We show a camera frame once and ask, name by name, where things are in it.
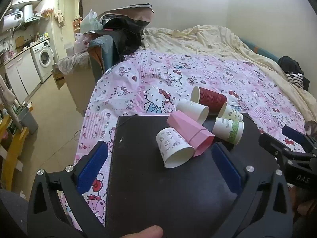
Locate white plastic bag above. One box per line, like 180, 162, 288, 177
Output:
80, 9, 103, 33

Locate black garment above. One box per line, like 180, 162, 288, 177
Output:
278, 56, 310, 91

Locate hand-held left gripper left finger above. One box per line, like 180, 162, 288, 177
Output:
27, 141, 109, 238

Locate pink brown fabric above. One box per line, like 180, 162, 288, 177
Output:
103, 3, 155, 23

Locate white cartoon cat print cup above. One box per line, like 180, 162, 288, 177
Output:
156, 127, 195, 169

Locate grey tabby cat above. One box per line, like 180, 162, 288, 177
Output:
305, 120, 317, 139

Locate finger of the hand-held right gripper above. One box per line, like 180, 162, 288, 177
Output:
282, 125, 317, 154
259, 132, 294, 159

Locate dark grey cloth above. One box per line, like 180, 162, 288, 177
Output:
0, 188, 30, 238

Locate blue jeans garment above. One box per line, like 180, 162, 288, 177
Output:
87, 35, 117, 77

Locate person's right forearm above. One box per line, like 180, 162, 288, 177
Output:
292, 187, 317, 238

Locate black board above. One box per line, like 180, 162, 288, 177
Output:
105, 113, 285, 238

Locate yellow wooden chair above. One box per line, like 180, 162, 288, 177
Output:
0, 114, 29, 191

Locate person's left hand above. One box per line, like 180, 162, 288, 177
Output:
123, 225, 164, 238

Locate grey trash bin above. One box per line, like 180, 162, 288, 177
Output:
17, 107, 39, 135

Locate range hood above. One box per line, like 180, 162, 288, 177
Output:
23, 15, 44, 23

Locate floral cover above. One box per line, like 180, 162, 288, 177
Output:
58, 53, 91, 75

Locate striped garment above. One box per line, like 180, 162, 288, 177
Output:
285, 71, 305, 89

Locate pink hexagonal cup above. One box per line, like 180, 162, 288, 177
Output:
166, 111, 215, 157

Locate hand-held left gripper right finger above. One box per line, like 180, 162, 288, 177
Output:
211, 142, 294, 238

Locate beige cabinet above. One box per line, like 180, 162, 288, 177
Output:
63, 55, 99, 117

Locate white cup green leaf print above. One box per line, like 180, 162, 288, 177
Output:
212, 117, 245, 146

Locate white washing machine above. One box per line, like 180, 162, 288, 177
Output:
30, 40, 55, 84

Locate pink plastic bag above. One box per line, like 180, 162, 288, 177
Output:
74, 32, 95, 52

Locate small green cartoon print cup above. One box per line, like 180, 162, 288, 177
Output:
217, 102, 243, 122

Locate white kitchen cabinets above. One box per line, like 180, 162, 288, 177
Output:
4, 51, 41, 103

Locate pink cartoon print blanket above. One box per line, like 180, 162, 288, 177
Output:
73, 49, 307, 231

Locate red ribbed paper cup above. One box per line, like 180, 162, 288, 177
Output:
191, 86, 228, 116

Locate cream duvet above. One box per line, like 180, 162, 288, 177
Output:
140, 25, 317, 139

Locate white water heater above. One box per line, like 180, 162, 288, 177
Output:
2, 4, 34, 31

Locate black bag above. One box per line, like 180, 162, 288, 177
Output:
101, 17, 149, 55

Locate teal bed frame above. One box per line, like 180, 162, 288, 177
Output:
239, 38, 281, 63

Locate cardboard box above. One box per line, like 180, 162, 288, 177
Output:
51, 63, 65, 90

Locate white paper cup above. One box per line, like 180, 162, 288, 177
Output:
176, 100, 210, 125

